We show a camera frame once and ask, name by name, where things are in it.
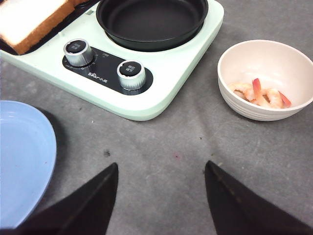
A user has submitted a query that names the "black round frying pan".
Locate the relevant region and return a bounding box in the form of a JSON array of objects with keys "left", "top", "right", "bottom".
[{"left": 96, "top": 0, "right": 209, "bottom": 52}]

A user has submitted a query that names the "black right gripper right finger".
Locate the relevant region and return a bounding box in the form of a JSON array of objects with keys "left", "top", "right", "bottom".
[{"left": 204, "top": 161, "right": 313, "bottom": 235}]

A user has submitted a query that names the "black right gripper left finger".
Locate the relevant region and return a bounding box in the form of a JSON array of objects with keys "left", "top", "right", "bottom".
[{"left": 15, "top": 163, "right": 118, "bottom": 235}]

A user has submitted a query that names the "beige ceramic bowl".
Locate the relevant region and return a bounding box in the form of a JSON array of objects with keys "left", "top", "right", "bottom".
[{"left": 217, "top": 40, "right": 313, "bottom": 121}]

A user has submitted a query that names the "silver control knob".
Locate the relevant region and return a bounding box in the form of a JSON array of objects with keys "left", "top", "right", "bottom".
[
  {"left": 117, "top": 60, "right": 146, "bottom": 91},
  {"left": 64, "top": 39, "right": 94, "bottom": 67}
]

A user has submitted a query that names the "mint green breakfast maker base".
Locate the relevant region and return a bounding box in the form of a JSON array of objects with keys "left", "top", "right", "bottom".
[{"left": 0, "top": 0, "right": 224, "bottom": 121}]

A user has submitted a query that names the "pink shrimp with red tail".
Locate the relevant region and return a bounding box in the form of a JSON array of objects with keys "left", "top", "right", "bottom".
[{"left": 252, "top": 78, "right": 291, "bottom": 109}]

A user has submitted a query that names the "left silver control knob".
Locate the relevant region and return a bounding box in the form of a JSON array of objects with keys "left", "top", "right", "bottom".
[{"left": 64, "top": 39, "right": 94, "bottom": 67}]

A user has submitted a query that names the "blue plate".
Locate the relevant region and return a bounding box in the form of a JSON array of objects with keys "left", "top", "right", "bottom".
[{"left": 0, "top": 100, "right": 57, "bottom": 229}]

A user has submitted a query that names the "right silver control knob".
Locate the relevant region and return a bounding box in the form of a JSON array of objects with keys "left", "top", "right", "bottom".
[{"left": 117, "top": 60, "right": 146, "bottom": 91}]

